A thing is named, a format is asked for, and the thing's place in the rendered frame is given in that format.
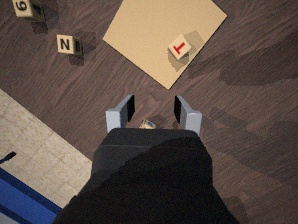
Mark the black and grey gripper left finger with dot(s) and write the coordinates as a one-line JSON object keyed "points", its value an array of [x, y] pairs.
{"points": [[118, 117]]}

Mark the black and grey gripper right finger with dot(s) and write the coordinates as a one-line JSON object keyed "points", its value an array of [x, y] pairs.
{"points": [[188, 119]]}

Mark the tan flat mat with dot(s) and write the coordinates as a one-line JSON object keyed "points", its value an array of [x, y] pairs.
{"points": [[142, 30]]}

